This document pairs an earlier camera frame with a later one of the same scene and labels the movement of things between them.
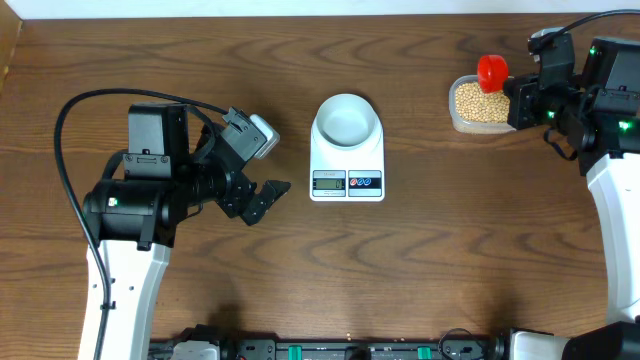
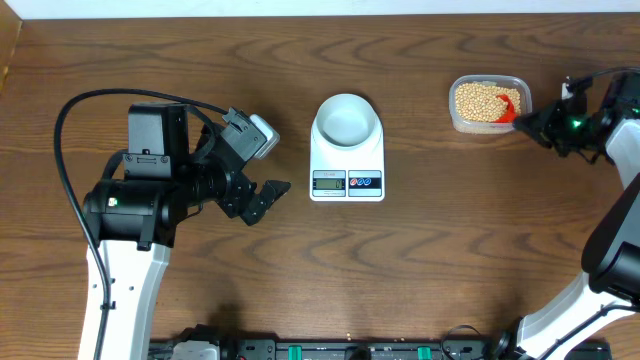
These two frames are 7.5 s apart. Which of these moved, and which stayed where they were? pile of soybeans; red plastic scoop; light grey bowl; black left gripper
Moved: red plastic scoop
Stayed: black left gripper; light grey bowl; pile of soybeans
